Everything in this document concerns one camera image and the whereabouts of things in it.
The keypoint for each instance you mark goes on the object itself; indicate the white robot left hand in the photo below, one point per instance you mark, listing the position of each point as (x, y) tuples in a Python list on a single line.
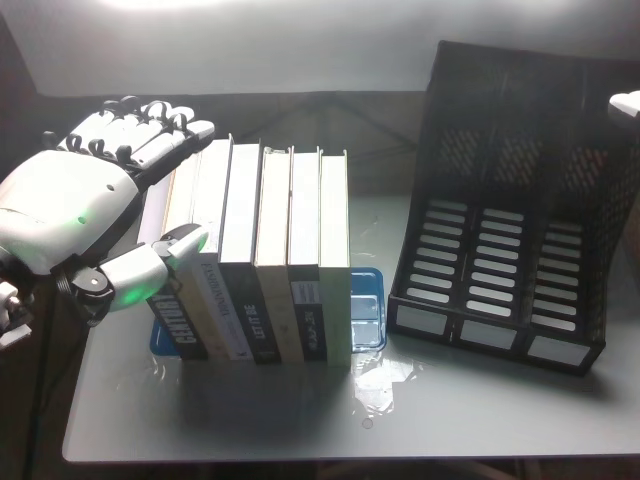
[(65, 210)]

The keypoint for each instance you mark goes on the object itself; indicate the black Let It Be book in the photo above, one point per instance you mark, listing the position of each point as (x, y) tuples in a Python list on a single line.
[(242, 210)]

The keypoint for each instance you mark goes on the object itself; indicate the black Century spine book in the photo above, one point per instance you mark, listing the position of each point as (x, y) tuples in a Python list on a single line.
[(185, 325)]

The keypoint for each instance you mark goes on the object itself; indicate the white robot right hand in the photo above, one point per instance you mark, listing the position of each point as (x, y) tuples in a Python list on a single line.
[(627, 104)]

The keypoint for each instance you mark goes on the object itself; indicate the tan spine book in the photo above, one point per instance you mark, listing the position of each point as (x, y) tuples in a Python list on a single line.
[(272, 215)]

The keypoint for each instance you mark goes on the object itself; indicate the black mesh file rack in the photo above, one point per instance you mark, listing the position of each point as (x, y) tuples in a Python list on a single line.
[(500, 260)]

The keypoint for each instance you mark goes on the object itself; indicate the black spine white label book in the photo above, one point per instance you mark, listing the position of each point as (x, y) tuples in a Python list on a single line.
[(304, 215)]

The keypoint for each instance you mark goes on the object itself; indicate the blue plastic tray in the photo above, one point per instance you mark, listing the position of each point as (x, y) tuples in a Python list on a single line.
[(369, 305)]

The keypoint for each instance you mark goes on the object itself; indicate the cream spine book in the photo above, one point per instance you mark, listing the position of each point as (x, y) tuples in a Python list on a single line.
[(182, 200)]

